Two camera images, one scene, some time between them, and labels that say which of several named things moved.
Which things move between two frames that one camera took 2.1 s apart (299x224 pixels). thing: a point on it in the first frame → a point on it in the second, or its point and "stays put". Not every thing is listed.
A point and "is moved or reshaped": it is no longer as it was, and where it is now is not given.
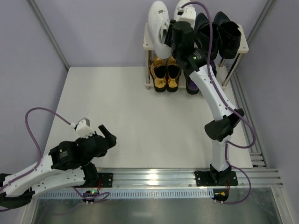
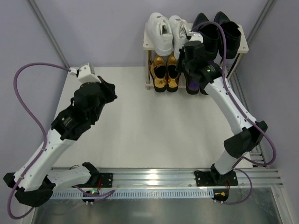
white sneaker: [158, 19] is moved or reshaped
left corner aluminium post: [50, 32] stays put
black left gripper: [101, 142] → [107, 88]
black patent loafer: [202, 33] stays put
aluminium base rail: [154, 178] stays put
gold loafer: [174, 71] stays put
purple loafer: [191, 87] stays put
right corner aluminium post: [265, 13] stays put
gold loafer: [159, 72] stays put
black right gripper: [170, 32] → [185, 62]
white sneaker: [181, 3] is moved or reshaped
